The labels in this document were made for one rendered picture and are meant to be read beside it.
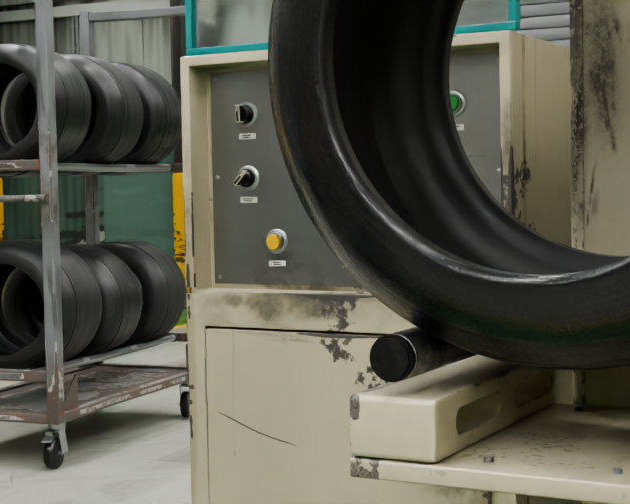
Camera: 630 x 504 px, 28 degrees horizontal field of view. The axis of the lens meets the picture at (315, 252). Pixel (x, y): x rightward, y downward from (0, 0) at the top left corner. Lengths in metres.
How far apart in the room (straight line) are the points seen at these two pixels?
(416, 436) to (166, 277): 4.53
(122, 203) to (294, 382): 10.21
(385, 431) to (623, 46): 0.54
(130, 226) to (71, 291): 7.14
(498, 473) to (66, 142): 3.99
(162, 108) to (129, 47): 6.55
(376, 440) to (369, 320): 0.68
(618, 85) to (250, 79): 0.72
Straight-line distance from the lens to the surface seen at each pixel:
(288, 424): 1.93
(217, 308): 1.97
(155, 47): 12.01
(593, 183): 1.47
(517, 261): 1.38
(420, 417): 1.16
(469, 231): 1.40
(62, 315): 4.89
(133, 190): 12.01
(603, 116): 1.46
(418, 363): 1.16
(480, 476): 1.14
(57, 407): 4.85
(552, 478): 1.12
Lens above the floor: 1.06
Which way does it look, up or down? 3 degrees down
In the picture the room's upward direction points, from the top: 1 degrees counter-clockwise
